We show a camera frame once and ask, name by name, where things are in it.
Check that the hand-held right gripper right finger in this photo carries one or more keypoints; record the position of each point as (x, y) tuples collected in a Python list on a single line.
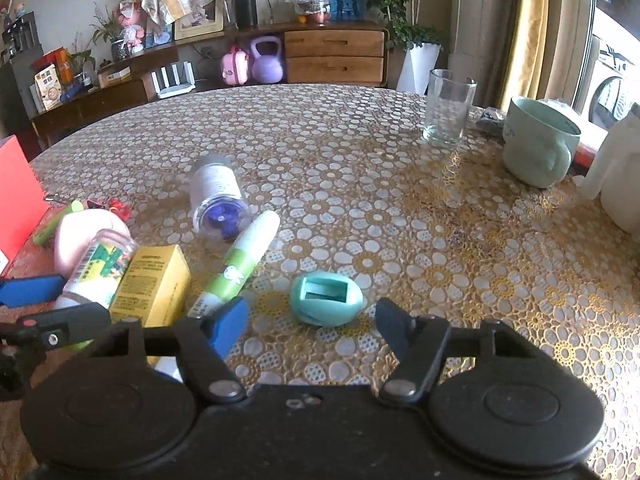
[(395, 332)]

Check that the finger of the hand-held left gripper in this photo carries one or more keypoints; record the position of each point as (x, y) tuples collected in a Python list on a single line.
[(65, 322), (30, 291)]

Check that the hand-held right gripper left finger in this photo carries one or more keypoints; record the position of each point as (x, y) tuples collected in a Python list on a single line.
[(227, 324)]

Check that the white bottle with green label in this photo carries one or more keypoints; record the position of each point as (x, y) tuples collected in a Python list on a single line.
[(95, 270)]

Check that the green and white tube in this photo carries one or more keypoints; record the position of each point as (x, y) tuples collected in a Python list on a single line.
[(241, 260)]

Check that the pink plastic container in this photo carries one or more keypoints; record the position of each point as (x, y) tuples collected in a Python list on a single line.
[(80, 232)]

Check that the teal egg-shaped holder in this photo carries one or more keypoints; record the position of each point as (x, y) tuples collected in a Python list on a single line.
[(306, 311)]

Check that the yellow carton box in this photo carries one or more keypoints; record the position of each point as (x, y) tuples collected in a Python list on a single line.
[(150, 280)]

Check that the red storage box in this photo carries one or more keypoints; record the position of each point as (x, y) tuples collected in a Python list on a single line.
[(17, 195)]

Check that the clear bottle with purple base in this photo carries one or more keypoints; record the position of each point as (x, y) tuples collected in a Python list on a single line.
[(215, 185)]

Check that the green marker pen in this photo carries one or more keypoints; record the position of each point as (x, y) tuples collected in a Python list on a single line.
[(50, 227)]

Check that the printed snack bag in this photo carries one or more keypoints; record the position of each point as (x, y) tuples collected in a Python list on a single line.
[(49, 90)]

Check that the black cabinet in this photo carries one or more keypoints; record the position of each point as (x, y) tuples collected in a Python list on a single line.
[(15, 85)]

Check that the clear drinking glass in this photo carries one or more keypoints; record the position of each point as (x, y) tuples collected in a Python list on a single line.
[(445, 125)]

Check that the mint green mug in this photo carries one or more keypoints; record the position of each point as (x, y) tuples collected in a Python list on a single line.
[(530, 155)]

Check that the orange carton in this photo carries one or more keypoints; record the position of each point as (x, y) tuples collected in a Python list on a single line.
[(64, 65)]

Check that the white flat box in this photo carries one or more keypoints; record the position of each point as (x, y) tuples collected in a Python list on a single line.
[(115, 77)]

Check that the red gift box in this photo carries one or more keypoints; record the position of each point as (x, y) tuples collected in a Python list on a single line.
[(44, 60)]

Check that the dark foil packet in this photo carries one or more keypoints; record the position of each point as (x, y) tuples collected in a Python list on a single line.
[(492, 119)]

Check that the small leafy potted plant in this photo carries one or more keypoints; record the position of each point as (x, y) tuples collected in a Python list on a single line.
[(82, 60)]

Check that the white router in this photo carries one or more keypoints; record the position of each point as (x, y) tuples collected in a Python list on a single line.
[(172, 88)]

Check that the pink toy case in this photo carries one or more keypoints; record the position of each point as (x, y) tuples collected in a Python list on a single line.
[(235, 67)]

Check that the potted plant in dark pot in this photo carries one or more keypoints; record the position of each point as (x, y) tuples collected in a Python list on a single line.
[(120, 50)]

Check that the purple kettlebell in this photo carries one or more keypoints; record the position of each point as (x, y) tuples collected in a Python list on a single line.
[(267, 67)]

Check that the small red object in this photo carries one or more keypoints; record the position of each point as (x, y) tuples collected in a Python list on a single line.
[(584, 154)]

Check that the white planter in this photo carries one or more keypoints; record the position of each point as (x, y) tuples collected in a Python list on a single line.
[(417, 67)]

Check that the white plastic jug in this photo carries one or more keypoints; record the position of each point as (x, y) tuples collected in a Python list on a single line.
[(620, 180)]

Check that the pink doll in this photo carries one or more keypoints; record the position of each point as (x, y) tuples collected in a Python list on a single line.
[(131, 25)]

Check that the framed picture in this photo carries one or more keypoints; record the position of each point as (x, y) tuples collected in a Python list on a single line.
[(200, 31)]

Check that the wooden sideboard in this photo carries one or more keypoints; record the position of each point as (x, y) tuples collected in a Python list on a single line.
[(325, 42)]

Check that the black cylinder speaker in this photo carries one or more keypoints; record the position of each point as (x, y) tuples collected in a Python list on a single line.
[(246, 10)]

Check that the washing machine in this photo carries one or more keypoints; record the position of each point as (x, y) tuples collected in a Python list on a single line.
[(610, 90)]

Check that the tall green houseplant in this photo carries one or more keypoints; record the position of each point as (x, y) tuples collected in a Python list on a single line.
[(400, 5)]

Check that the clear plastic bag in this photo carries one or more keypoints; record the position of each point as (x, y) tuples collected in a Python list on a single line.
[(310, 2)]

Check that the yellow curtain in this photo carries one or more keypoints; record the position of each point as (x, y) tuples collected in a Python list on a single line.
[(530, 20)]

